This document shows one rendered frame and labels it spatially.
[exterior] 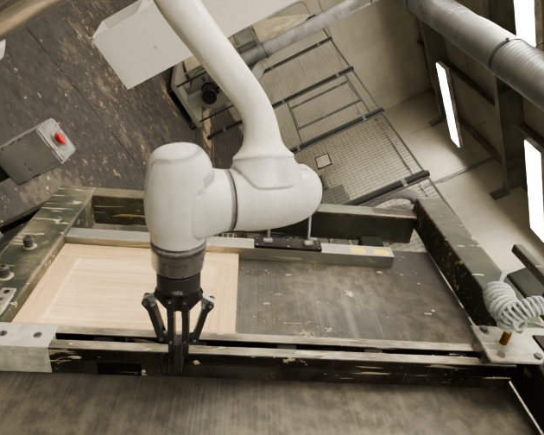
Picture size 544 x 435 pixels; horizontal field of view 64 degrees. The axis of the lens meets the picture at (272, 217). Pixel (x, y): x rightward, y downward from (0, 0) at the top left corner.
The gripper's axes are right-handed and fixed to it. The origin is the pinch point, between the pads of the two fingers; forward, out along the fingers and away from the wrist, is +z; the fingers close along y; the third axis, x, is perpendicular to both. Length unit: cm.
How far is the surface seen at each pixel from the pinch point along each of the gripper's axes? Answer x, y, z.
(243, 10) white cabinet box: 406, 3, -38
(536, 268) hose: 10, 72, -17
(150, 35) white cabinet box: 403, -85, -7
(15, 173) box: 63, -58, -6
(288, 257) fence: 45, 25, 6
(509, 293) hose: 8, 67, -12
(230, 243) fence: 46.6, 8.3, 3.8
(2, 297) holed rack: 16.9, -41.0, 2.7
